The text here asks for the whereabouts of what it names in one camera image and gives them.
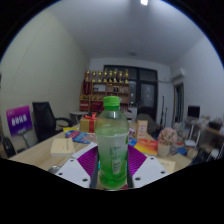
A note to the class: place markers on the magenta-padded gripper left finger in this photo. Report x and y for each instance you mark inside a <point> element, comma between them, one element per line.
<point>86,161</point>

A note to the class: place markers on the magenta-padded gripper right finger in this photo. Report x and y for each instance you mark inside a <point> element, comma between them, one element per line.
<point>136,161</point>

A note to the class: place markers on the green drink bottle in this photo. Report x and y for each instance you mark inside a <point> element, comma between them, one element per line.
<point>112,146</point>

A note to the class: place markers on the orange book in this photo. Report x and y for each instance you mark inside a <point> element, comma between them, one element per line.
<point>146,146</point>

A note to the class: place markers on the colourful blue booklet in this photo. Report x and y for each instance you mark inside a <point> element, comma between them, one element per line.
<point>78,136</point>

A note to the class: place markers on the beige book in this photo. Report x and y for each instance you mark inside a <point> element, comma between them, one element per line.
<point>62,147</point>

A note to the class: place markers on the pale yellow notebook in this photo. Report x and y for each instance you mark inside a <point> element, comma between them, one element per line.
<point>166,164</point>

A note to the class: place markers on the small orange standing box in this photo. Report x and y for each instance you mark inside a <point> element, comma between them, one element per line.
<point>141,129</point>

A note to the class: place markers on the yellow gift box red ribbon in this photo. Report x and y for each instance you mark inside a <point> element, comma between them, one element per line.
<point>86,125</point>

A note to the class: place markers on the pink flowers in white pot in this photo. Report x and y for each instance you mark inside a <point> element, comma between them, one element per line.
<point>167,136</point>

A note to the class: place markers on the grey-brown office chair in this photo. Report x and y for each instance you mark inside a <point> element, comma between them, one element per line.
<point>150,121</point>

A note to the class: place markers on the small white round table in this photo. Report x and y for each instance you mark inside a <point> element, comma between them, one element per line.
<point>78,115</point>

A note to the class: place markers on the black tall stand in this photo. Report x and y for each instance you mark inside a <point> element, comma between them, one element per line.
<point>163,111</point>

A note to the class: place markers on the black office chair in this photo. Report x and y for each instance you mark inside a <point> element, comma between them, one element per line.
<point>43,120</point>

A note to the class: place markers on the wooden shelf unit with trophies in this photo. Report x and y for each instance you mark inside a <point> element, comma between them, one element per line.
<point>100,93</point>

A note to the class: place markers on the computer monitor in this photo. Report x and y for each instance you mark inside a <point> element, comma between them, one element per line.
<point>193,111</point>

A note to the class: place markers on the cluttered wooden side desk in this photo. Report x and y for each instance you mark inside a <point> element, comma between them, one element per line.
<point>206,130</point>

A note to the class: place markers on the purple sign board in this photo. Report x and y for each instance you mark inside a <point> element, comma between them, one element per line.
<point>19,120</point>

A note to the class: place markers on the white air conditioner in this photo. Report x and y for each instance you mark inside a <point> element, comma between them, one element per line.
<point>178,75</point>

